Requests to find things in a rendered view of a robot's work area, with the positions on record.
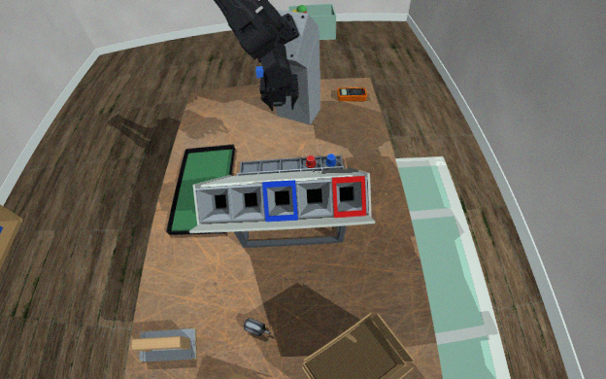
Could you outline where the grey bank of square funnels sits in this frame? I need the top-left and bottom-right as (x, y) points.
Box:
(189, 155), (375, 233)

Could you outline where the red funnel band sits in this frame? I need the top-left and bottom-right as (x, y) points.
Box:
(332, 176), (366, 218)

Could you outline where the blue square band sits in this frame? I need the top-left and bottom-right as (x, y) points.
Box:
(262, 180), (298, 222)

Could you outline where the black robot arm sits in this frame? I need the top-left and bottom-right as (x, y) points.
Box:
(214, 0), (299, 107)

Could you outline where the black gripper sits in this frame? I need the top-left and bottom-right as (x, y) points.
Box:
(259, 74), (299, 112)

